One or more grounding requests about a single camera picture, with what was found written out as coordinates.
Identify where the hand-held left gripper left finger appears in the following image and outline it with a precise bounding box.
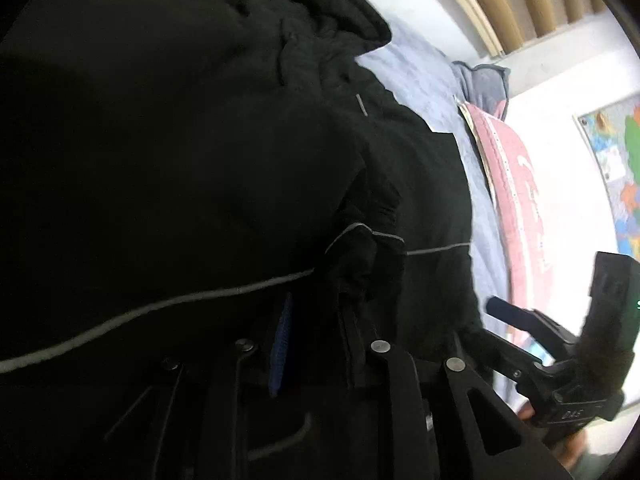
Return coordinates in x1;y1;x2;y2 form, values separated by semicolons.
145;292;301;480

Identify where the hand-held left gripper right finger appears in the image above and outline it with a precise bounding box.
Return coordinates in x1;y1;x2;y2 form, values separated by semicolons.
345;337;573;480

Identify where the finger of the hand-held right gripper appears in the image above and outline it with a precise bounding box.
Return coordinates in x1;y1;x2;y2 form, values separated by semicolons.
486;296;582;358
462;326;548;391

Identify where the black jacket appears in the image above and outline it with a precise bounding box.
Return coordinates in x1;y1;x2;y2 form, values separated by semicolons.
0;0;501;480

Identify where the person's right hand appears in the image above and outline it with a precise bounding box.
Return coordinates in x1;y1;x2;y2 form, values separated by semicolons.
517;402;588;467

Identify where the pink pillow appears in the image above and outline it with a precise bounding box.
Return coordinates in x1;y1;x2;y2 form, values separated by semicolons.
457;100;568;353

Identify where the grey pillow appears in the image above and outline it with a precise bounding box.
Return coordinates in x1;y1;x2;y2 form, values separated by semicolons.
452;61;512;121

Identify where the wall map poster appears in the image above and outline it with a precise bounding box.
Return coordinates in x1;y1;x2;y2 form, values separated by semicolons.
573;92;640;263

